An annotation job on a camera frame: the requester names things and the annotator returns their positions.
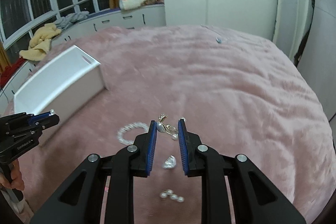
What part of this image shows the person's left hand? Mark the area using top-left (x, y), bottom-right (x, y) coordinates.
top-left (0, 160), bottom-right (25, 191)

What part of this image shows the white jade bead bracelet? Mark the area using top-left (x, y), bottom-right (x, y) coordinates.
top-left (116, 121), bottom-right (150, 146)

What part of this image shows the yellow towel pile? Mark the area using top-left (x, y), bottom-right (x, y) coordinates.
top-left (19, 23), bottom-right (62, 61)

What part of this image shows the pink fluffy bed blanket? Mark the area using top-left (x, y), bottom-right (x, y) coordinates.
top-left (19, 26), bottom-right (335, 223)

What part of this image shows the red cloth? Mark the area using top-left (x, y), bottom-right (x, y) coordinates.
top-left (1, 57), bottom-right (26, 88)

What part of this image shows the white rectangular storage tray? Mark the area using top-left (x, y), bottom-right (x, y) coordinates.
top-left (13, 44), bottom-right (107, 147)

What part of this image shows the grey clothes pile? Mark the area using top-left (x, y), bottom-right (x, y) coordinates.
top-left (54, 11), bottom-right (89, 30)

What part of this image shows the white window seat cabinet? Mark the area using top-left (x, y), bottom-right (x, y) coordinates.
top-left (1, 4), bottom-right (166, 114)

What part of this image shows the silver teardrop earring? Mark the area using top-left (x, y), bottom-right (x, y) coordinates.
top-left (162, 155), bottom-right (177, 169)

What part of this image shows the white door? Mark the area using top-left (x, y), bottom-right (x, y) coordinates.
top-left (272, 0), bottom-right (299, 56)

